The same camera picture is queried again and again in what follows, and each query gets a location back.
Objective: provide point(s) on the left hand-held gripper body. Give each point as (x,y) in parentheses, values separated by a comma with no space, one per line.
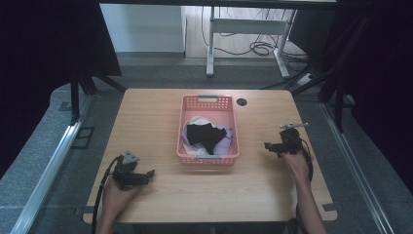
(125,170)

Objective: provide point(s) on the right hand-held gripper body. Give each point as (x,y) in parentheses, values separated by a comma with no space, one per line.
(290,143)

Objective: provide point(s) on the person's right hand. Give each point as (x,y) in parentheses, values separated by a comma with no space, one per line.
(298,167)

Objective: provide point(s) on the person's left hand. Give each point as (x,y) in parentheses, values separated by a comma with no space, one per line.
(115,198)

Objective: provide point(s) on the white power strip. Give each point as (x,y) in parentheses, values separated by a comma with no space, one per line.
(306,79)

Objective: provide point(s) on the black cloth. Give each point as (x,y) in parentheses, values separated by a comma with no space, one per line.
(204,135)

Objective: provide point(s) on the black and white clothes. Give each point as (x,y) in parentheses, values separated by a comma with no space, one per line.
(198,121)

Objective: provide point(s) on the pink plastic basket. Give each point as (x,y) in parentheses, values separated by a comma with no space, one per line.
(207,109)

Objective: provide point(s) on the black metal stand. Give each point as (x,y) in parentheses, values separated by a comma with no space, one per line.
(76,97)
(337,87)

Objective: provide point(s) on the dark curtain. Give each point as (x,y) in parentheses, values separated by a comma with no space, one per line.
(380,81)
(42,65)

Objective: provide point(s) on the aluminium rail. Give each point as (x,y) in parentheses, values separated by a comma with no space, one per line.
(354,165)
(48,172)

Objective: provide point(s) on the white desk frame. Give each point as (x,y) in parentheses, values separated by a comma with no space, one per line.
(246,26)

